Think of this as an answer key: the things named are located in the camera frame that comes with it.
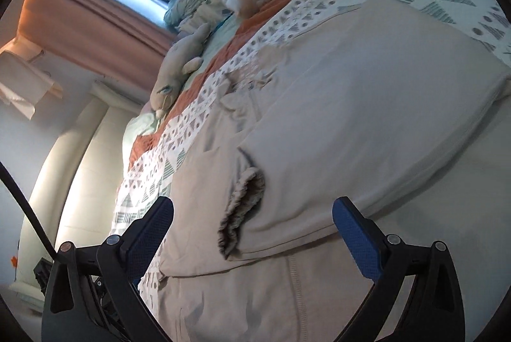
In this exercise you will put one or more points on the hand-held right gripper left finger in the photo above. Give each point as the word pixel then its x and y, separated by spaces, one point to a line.
pixel 153 234

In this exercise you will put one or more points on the beige jacket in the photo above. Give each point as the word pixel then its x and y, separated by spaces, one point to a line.
pixel 339 106

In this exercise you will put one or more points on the pink curtain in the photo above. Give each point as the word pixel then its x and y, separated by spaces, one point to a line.
pixel 99 14

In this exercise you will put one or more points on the patterned white orange blanket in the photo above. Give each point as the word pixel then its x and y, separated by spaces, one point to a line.
pixel 187 126

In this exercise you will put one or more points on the light green pillow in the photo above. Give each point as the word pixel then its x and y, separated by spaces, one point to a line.
pixel 137 130

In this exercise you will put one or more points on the white hanging garment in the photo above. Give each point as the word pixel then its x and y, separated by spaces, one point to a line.
pixel 24 82

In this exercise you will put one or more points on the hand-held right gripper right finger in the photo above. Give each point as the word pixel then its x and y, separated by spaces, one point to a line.
pixel 355 238

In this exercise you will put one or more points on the beige plush toy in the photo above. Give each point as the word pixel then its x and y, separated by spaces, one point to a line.
pixel 175 66

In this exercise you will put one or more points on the cream padded bed headboard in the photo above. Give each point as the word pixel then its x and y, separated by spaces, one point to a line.
pixel 80 166

